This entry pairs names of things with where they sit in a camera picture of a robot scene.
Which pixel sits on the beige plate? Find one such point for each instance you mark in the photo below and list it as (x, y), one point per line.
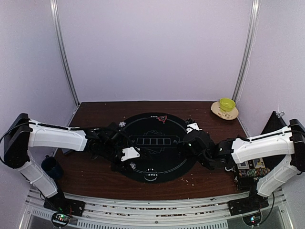
(225, 115)

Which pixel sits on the aluminium frame post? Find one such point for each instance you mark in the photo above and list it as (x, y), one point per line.
(63, 55)
(252, 27)

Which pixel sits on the poker chips row in case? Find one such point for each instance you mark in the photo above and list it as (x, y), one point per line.
(256, 174)

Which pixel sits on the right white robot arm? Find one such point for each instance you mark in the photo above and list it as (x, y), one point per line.
(288, 141)

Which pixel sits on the black poker case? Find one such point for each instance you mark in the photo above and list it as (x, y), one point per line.
(274, 123)

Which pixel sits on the aluminium front rail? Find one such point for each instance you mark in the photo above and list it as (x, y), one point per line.
(197, 213)

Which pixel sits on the white chip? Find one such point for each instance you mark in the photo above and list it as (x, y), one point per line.
(133, 165)

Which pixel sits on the playing card deck in case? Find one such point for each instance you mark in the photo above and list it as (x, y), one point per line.
(243, 165)

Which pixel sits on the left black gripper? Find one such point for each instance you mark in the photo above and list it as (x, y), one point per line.
(123, 167)

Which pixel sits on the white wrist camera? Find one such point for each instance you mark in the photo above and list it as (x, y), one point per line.
(192, 125)
(129, 153)

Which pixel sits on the left aluminium frame post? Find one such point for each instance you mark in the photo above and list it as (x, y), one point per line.
(63, 55)

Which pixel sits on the green plastic bowl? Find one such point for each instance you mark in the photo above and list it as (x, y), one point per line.
(227, 104)

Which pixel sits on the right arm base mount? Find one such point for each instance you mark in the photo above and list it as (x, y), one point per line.
(253, 202)

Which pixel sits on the grey card deck box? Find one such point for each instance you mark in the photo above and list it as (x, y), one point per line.
(67, 151)

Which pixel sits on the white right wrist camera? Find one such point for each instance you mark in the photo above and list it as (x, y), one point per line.
(192, 125)

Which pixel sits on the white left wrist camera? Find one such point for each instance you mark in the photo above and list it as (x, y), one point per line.
(129, 153)

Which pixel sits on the blue orange ten chip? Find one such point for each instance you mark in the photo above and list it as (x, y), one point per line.
(122, 124)

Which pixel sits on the red triangular dealer marker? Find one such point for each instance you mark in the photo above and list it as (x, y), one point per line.
(162, 118)

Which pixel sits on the dark blue mug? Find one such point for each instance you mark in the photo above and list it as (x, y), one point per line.
(52, 167)

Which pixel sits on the round black poker mat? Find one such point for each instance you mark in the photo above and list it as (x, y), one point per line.
(160, 140)

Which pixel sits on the right aluminium frame post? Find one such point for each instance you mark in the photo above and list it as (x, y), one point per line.
(252, 27)

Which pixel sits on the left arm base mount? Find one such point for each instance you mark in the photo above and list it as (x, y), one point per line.
(64, 205)

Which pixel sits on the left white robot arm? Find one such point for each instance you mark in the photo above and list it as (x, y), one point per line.
(26, 133)

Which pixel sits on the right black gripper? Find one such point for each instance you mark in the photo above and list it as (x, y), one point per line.
(187, 154)

